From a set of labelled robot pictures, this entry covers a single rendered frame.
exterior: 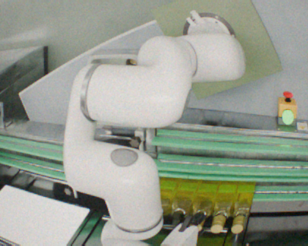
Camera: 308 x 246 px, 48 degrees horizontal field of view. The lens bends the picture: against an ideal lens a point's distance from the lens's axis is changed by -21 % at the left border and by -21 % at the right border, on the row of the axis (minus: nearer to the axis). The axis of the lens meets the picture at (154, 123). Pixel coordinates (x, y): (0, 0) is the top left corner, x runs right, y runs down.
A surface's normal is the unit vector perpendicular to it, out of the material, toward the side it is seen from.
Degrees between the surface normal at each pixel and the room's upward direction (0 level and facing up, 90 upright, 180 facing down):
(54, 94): 0
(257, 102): 0
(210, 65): 8
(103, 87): 31
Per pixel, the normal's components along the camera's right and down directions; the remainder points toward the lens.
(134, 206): 0.18, 0.59
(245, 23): -0.28, 0.41
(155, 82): -0.25, -0.30
